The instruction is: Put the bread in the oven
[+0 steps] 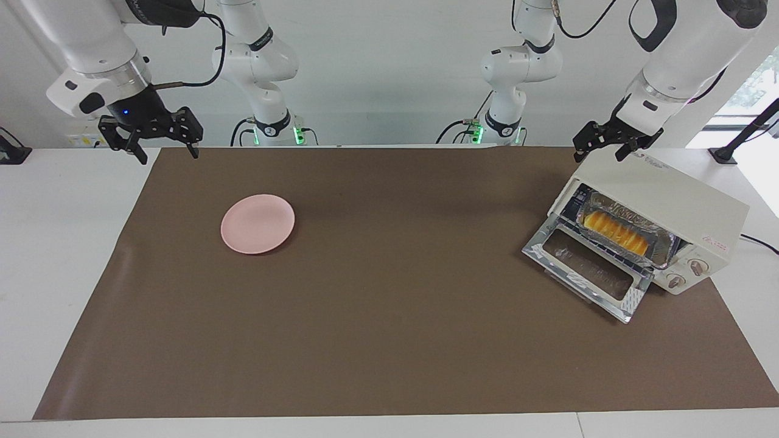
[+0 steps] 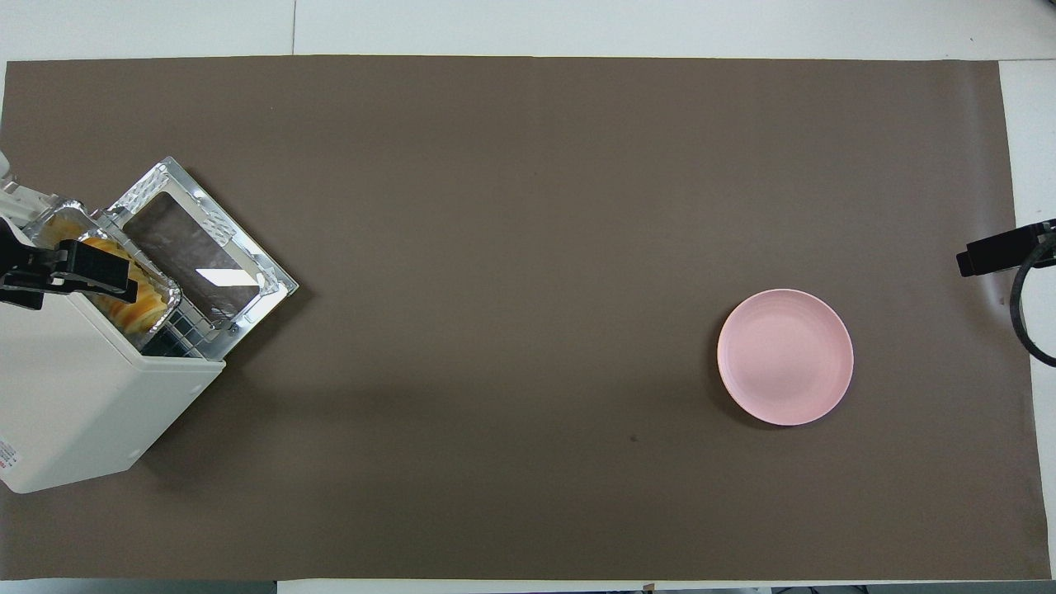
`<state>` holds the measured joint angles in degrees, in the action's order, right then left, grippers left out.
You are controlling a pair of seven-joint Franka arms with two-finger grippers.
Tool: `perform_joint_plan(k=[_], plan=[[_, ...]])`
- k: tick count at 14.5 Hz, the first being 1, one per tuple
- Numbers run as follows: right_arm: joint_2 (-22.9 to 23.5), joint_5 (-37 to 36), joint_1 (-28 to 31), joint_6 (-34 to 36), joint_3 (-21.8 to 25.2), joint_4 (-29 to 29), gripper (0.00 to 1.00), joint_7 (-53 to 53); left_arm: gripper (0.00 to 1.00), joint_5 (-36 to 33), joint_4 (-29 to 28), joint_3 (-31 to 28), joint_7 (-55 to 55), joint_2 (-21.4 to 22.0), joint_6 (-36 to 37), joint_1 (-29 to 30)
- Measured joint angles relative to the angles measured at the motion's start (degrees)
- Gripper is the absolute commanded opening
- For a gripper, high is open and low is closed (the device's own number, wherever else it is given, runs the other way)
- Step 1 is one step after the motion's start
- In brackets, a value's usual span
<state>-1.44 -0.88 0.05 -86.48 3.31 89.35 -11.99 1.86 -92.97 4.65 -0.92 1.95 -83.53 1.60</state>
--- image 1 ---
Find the glass oven door metal frame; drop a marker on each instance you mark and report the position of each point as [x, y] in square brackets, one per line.
[632, 304]

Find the bright window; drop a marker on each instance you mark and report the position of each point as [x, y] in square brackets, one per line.
[751, 85]

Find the pink round plate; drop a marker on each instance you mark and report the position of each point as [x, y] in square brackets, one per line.
[258, 225]

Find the black low table clamp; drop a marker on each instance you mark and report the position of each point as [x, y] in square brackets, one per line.
[12, 155]

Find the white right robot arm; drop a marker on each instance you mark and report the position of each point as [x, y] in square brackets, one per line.
[91, 36]

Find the white toaster oven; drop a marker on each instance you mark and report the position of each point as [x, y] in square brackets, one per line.
[657, 182]

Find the beige oven knob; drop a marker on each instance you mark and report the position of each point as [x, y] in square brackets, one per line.
[675, 281]
[698, 266]

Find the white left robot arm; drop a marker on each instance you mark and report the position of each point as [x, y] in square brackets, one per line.
[688, 55]

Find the aluminium foil tray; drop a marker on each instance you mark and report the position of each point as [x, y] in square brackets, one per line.
[663, 246]

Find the brown table mat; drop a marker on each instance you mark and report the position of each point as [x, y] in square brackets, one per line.
[426, 365]

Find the sliced orange bread loaf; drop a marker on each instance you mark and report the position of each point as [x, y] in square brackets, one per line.
[614, 231]

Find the white wall socket box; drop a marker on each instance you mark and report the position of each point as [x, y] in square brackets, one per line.
[79, 139]

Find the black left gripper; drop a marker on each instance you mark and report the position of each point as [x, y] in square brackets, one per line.
[627, 131]

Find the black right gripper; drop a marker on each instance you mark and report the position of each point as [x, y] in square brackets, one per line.
[143, 118]

